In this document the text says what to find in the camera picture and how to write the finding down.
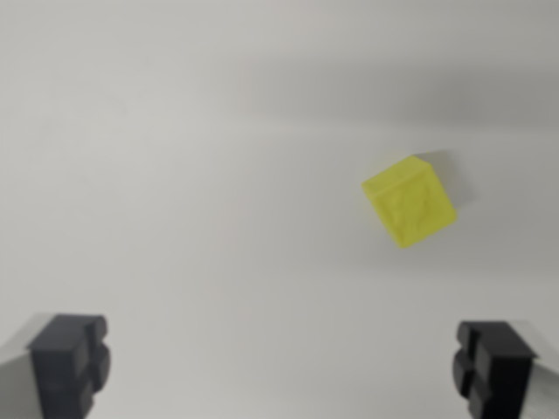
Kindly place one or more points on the black silver gripper right finger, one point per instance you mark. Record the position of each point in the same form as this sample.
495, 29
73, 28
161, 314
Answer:
498, 371

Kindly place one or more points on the black silver gripper left finger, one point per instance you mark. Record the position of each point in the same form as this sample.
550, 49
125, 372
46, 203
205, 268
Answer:
61, 366

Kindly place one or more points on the yellow plastic cube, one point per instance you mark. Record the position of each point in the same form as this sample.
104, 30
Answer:
410, 204

